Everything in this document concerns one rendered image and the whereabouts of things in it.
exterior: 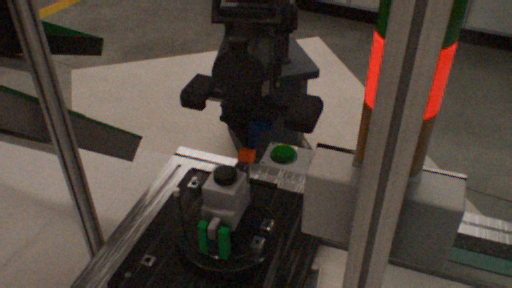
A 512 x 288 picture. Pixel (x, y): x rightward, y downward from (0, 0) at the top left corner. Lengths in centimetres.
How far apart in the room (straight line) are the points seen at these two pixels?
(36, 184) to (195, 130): 34
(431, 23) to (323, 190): 17
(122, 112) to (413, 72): 95
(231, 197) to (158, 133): 52
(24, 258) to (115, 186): 20
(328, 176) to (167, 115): 79
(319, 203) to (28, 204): 68
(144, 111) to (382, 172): 88
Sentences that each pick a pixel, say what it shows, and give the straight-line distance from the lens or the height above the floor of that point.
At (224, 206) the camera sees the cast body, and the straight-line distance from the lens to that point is 61.
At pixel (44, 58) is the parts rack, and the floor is 124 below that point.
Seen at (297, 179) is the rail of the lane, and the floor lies 96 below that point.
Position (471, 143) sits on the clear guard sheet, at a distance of 33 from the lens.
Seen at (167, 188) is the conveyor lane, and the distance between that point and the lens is 80.
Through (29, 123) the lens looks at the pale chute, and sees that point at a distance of 65.
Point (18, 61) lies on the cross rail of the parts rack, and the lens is 62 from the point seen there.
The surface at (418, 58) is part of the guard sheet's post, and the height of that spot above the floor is 137.
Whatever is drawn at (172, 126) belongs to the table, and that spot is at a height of 86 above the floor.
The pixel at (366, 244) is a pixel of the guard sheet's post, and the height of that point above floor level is 120.
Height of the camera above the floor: 149
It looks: 38 degrees down
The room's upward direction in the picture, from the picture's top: straight up
